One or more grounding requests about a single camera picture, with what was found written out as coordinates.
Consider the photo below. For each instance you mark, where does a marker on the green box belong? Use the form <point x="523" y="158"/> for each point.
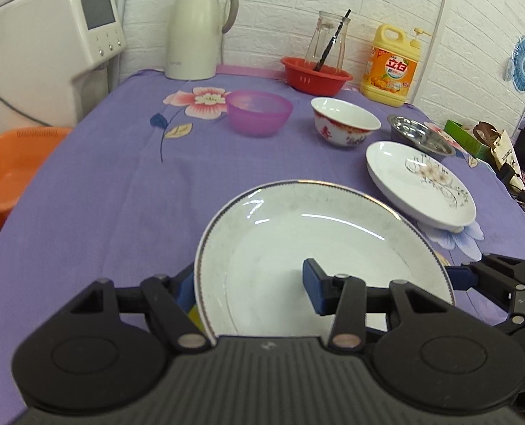
<point x="463" y="139"/>

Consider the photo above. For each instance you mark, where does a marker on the orange plastic basin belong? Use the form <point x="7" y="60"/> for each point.
<point x="10" y="164"/>

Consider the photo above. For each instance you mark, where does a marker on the white floral plate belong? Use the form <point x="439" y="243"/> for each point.
<point x="404" y="186"/>

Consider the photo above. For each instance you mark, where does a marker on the beige paper bag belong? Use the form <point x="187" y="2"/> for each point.
<point x="505" y="150"/>

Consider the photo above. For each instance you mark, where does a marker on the red and white porcelain bowl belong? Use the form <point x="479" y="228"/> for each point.
<point x="337" y="130"/>

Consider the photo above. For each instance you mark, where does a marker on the red plastic basket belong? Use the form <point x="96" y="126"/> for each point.
<point x="306" y="82"/>

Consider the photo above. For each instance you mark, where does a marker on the blue round wall decoration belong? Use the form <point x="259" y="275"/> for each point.
<point x="522" y="59"/>

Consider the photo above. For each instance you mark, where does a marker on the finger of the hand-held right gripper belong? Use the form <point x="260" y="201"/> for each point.
<point x="460" y="277"/>

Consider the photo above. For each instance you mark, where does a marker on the black stirring stick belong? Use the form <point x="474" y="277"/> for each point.
<point x="330" y="44"/>

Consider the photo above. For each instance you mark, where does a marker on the stainless steel bowl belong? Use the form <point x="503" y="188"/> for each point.
<point x="421" y="135"/>

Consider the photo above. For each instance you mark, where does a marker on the purple floral tablecloth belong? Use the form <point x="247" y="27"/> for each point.
<point x="112" y="195"/>

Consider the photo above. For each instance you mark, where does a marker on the cream thermos jug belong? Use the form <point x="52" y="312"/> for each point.
<point x="191" y="31"/>

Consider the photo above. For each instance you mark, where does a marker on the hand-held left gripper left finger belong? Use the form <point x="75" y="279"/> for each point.
<point x="185" y="293"/>

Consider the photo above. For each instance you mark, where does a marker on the large white gold-rimmed plate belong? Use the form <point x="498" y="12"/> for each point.
<point x="289" y="239"/>

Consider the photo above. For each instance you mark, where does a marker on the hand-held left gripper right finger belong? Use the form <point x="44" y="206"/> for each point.
<point x="313" y="290"/>

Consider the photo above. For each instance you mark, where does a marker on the purple plastic bowl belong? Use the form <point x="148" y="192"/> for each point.
<point x="253" y="119"/>

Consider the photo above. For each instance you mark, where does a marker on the white countertop appliance with screen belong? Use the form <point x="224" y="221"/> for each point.
<point x="36" y="53"/>

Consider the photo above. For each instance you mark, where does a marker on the yellow detergent pump bottle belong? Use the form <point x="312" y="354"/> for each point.
<point x="390" y="75"/>

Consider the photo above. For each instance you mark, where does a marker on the clear glass jar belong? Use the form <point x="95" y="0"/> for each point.
<point x="339" y="40"/>

